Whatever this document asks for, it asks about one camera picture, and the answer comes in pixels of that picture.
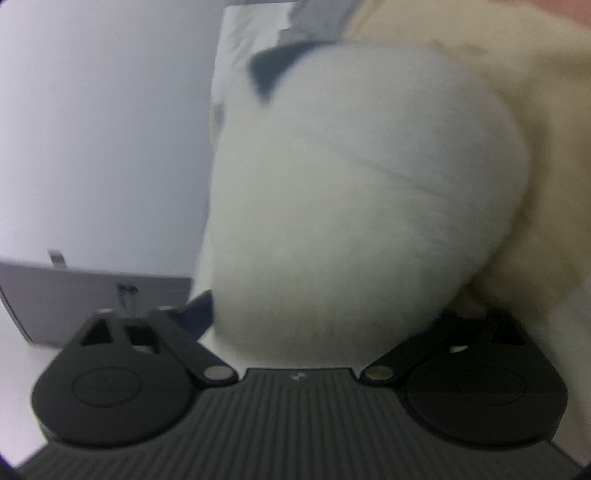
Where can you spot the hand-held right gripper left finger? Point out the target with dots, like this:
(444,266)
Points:
(199,314)

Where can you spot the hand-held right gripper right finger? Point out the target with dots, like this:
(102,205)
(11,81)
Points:
(443,341)

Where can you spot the white grey striped sweater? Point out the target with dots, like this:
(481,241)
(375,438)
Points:
(351,207)

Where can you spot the grey door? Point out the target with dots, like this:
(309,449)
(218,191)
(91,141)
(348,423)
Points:
(69,304)

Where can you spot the dark light switch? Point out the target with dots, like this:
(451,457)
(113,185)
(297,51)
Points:
(57,258)

